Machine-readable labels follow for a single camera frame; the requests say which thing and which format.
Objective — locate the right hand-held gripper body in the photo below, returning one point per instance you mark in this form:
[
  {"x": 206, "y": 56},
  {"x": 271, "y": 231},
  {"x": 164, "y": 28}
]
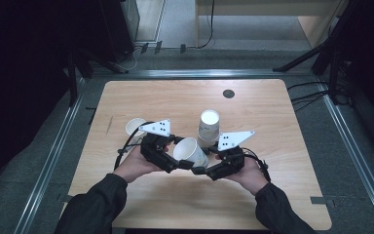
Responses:
[{"x": 232, "y": 162}]

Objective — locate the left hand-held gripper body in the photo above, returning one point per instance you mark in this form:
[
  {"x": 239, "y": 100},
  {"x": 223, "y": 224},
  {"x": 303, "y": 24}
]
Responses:
[{"x": 154, "y": 149}]

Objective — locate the printed white paper cup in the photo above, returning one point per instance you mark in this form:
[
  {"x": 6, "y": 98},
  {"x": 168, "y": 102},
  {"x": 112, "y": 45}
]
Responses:
[
  {"x": 133, "y": 126},
  {"x": 190, "y": 151}
]

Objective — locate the stack of white paper cups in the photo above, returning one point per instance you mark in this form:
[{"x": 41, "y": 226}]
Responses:
[{"x": 208, "y": 128}]

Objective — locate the person's right hand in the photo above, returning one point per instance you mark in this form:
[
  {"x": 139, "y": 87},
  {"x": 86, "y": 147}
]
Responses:
[{"x": 251, "y": 177}]

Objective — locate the person's left hand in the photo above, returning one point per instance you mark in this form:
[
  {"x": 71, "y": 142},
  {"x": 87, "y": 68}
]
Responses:
[{"x": 133, "y": 167}]

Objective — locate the black round table grommet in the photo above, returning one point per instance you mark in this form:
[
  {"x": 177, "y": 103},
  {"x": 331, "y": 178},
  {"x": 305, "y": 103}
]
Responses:
[{"x": 228, "y": 94}]

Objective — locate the black tape mark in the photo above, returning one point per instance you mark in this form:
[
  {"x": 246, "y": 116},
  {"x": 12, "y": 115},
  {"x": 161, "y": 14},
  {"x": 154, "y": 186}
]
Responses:
[{"x": 92, "y": 115}]

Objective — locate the grey tape strip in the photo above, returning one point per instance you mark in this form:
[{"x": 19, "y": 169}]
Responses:
[{"x": 321, "y": 200}]

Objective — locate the black metal stand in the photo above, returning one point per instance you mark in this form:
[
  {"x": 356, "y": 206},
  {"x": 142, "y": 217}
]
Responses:
[{"x": 73, "y": 78}]

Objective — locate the black cabinet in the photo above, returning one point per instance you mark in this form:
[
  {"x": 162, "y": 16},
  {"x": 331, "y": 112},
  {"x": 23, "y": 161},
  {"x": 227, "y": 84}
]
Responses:
[{"x": 117, "y": 29}]

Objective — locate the black tripod stand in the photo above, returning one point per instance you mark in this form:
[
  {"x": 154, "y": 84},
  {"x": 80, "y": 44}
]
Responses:
[{"x": 331, "y": 48}]

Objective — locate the dark curtain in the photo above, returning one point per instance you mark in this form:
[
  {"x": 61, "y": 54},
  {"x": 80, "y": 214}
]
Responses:
[{"x": 16, "y": 81}]

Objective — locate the light wooden desk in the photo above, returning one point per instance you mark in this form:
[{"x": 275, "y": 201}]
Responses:
[{"x": 311, "y": 19}]

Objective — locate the small black floor bracket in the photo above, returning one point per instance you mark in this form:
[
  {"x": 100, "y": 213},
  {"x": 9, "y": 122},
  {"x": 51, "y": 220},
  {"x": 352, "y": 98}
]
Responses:
[
  {"x": 182, "y": 48},
  {"x": 144, "y": 48},
  {"x": 158, "y": 47}
]

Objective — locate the long metal floor rail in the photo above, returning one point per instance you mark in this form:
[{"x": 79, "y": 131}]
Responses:
[
  {"x": 354, "y": 156},
  {"x": 48, "y": 165}
]

